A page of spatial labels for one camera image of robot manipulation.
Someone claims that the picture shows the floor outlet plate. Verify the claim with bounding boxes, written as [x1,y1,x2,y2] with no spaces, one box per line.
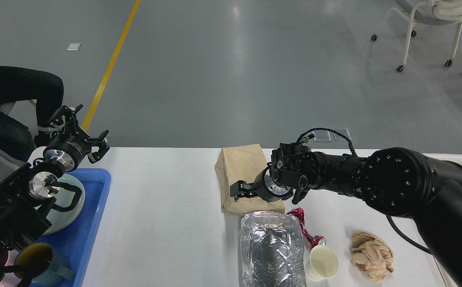
[313,129,332,142]
[332,128,352,142]

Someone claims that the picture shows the dark teal mug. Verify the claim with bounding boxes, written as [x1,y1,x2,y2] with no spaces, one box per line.
[14,243,76,287]

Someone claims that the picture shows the person in dark clothes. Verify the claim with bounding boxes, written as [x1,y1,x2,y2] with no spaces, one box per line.
[0,66,65,162]

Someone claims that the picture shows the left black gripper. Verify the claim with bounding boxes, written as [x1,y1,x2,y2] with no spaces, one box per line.
[43,105,110,171]

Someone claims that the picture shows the lower white paper cup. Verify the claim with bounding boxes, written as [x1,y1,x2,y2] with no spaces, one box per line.
[305,245,339,281]

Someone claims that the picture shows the crushed red can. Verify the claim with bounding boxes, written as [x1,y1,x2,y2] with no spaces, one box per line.
[287,207,327,248]

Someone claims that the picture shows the aluminium foil container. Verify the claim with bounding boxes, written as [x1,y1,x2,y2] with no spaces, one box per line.
[240,211,306,287]

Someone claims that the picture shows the light green plate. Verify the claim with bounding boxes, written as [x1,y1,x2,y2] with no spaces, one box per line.
[43,174,85,236]

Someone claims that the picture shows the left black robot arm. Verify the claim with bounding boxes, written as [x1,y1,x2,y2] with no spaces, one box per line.
[0,105,110,287]

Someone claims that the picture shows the floor outlet plate right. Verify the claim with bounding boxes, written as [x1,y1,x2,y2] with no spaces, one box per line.
[332,128,352,142]

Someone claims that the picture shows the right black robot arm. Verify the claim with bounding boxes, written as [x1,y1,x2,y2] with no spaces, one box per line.
[230,128,462,287]

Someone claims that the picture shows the brown paper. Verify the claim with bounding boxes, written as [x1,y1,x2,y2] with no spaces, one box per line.
[350,230,395,283]

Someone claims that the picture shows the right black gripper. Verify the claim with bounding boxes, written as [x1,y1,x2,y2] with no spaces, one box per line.
[230,168,293,202]

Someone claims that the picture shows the blue plastic tray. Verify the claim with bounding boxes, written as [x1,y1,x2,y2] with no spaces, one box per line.
[37,168,111,287]

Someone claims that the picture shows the white office chair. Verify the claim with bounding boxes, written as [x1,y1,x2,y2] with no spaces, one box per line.
[370,0,462,73]

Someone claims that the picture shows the brown paper bag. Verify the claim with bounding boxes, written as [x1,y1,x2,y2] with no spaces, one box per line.
[214,144,285,217]

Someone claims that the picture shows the floor outlet plate left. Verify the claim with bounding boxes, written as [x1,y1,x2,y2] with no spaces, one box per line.
[313,129,332,142]

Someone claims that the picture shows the pink mug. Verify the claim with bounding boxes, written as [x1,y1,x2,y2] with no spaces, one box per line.
[0,250,19,282]

